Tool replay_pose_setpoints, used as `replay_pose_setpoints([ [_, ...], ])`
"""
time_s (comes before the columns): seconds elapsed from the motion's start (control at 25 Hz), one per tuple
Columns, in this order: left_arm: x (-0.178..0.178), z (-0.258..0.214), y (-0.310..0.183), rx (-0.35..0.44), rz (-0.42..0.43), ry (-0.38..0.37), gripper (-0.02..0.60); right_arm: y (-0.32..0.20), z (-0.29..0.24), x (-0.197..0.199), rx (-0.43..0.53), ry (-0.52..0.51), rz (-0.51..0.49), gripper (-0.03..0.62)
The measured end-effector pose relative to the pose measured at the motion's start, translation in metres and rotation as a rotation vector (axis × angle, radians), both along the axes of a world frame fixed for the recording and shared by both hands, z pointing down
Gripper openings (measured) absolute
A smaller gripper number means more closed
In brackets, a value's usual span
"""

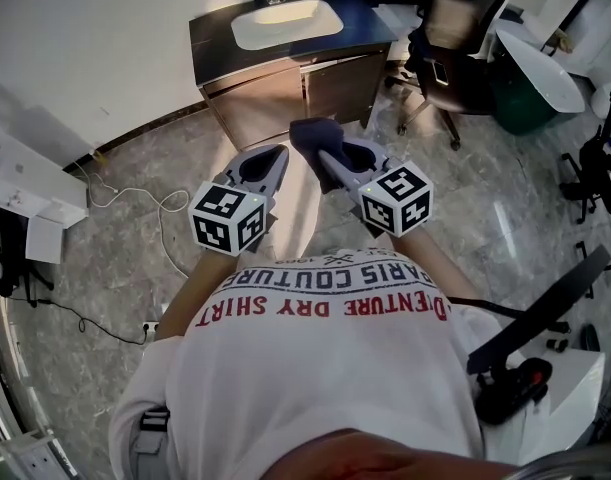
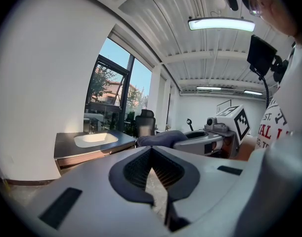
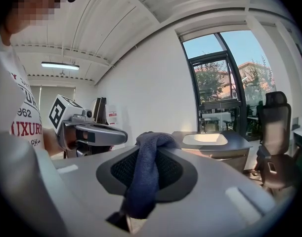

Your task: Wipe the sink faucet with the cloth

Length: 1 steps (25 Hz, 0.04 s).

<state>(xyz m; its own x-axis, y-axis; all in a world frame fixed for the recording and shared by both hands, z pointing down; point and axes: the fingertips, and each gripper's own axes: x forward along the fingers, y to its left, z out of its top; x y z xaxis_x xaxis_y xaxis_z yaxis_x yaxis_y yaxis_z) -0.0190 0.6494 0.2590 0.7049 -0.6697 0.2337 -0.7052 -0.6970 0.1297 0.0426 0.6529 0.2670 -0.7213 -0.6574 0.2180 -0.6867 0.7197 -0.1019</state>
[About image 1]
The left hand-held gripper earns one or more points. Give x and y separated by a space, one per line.
225 215

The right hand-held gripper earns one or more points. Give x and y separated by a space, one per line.
395 198

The dark blue cloth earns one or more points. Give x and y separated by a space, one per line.
315 135

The person's right forearm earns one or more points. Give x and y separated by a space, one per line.
425 258

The person's left forearm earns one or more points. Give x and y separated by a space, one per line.
195 293

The dark vanity cabinet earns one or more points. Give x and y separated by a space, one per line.
265 98

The black office chair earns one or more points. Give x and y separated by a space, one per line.
460 93

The white sink basin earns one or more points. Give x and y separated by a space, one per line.
285 28

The white power strip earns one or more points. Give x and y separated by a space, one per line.
151 332

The white table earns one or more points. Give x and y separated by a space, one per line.
545 73

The small white box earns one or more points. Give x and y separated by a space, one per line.
44 240

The large white box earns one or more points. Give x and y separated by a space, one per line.
30 193

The black tripod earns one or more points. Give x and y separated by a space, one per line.
595 168

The black controller with red button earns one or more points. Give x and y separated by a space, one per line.
510 388

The black equipment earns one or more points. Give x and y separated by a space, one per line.
5 263

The grey belt with black buckle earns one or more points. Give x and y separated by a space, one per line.
152 428

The white cabinet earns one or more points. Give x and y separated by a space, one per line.
580 398

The white metal frame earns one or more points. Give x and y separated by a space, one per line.
30 453

